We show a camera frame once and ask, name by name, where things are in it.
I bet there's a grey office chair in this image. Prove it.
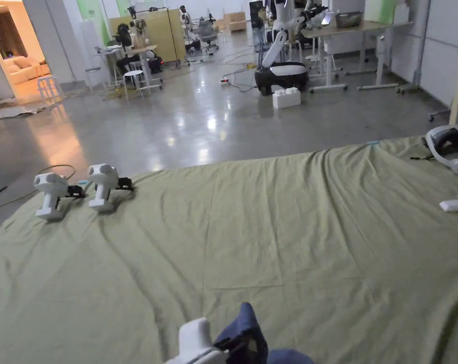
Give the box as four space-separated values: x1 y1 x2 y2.
197 18 220 53

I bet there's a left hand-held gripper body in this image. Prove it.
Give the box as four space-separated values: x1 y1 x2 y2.
167 317 230 364

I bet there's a white block carton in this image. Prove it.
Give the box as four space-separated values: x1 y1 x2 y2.
272 87 302 110

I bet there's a pale sofa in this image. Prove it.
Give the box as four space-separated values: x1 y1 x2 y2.
3 56 51 87

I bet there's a desk with white legs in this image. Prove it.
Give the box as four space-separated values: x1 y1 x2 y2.
300 10 416 94

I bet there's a white table with robot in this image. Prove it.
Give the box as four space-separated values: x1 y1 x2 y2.
93 15 164 92

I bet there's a dark blue shirt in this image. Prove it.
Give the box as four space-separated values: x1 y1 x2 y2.
213 301 317 364

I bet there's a wooden crate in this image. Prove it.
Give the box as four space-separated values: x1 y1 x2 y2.
223 11 248 34

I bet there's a spare white hand-held gripper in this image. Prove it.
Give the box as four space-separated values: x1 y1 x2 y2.
34 172 88 222
87 163 135 213

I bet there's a white round stool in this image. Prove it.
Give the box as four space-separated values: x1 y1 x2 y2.
122 70 145 101
36 75 63 104

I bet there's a white robot with black base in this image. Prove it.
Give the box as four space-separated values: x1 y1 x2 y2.
253 0 329 96

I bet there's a thin floor cable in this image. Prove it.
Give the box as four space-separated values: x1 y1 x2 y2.
0 164 77 212

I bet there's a bed with pale green sheet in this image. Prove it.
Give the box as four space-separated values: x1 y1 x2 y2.
0 135 458 364

